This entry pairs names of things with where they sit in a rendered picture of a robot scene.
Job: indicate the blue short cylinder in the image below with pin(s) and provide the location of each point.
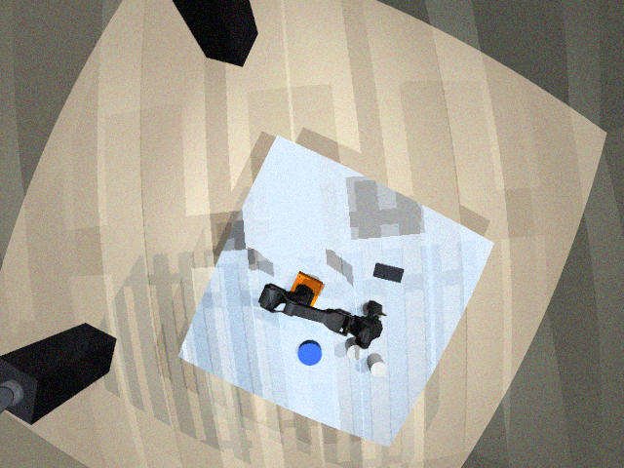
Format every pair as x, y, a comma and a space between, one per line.
309, 352

